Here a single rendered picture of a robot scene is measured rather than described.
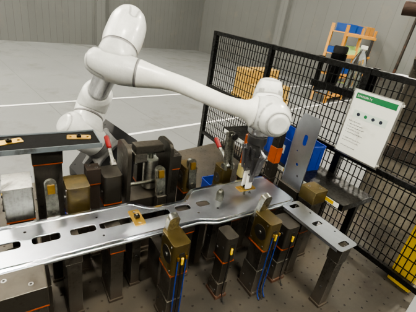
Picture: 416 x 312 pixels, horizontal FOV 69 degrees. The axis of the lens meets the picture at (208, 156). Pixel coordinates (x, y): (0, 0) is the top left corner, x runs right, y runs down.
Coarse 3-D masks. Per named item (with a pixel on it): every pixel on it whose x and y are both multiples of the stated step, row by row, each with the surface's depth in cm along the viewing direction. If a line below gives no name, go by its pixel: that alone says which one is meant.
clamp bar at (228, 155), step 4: (228, 132) 129; (232, 132) 131; (228, 136) 129; (232, 136) 128; (236, 136) 128; (228, 140) 130; (232, 140) 132; (228, 144) 130; (232, 144) 132; (228, 148) 131; (232, 148) 132; (224, 152) 133; (228, 152) 133; (232, 152) 133; (224, 156) 133; (228, 156) 134; (232, 156) 133; (224, 160) 134; (228, 160) 136; (232, 160) 134; (232, 164) 135
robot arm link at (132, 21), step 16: (112, 16) 108; (128, 16) 107; (112, 32) 104; (128, 32) 105; (144, 32) 113; (96, 80) 137; (80, 96) 152; (96, 96) 147; (112, 96) 157; (96, 112) 155
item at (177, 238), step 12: (180, 228) 94; (168, 240) 89; (180, 240) 90; (168, 252) 90; (180, 252) 89; (168, 264) 91; (180, 264) 91; (168, 276) 94; (180, 276) 93; (168, 288) 95; (180, 288) 98; (156, 300) 105; (168, 300) 98; (180, 300) 98
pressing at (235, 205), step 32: (192, 192) 122; (224, 192) 126; (256, 192) 130; (32, 224) 93; (64, 224) 95; (96, 224) 97; (128, 224) 99; (160, 224) 102; (192, 224) 105; (0, 256) 80; (32, 256) 82; (64, 256) 84
